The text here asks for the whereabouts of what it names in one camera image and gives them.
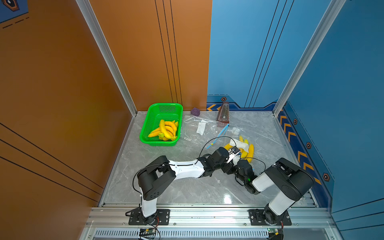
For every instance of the yellow banana bunch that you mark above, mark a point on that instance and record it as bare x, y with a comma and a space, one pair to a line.
246, 154
157, 132

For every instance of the clear zip-top bag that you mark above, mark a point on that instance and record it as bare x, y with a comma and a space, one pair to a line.
197, 130
236, 143

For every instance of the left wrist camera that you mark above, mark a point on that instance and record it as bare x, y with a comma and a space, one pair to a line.
234, 154

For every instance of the purple cube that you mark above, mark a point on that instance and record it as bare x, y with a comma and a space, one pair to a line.
195, 112

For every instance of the green circuit board right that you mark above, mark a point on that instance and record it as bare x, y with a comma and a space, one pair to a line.
275, 234

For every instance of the single yellow banana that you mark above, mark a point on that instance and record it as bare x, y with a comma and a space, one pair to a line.
167, 131

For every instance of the small white object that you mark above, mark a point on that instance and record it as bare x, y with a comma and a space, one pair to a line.
236, 131

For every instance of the aluminium rail base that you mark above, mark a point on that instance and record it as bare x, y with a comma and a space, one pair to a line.
204, 222

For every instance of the brown wooden metronome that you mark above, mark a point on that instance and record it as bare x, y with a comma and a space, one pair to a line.
224, 113

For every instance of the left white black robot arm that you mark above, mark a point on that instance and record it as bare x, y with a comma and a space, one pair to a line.
155, 178

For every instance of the green circuit board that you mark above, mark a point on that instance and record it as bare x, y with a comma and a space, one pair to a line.
275, 234
148, 234

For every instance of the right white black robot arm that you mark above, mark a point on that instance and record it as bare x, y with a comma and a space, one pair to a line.
291, 180

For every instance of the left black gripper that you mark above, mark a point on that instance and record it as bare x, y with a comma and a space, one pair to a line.
229, 166

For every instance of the green circuit board left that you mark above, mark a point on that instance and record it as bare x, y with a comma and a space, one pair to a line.
148, 234

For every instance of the green plastic basket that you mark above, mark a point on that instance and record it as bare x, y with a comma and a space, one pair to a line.
157, 112

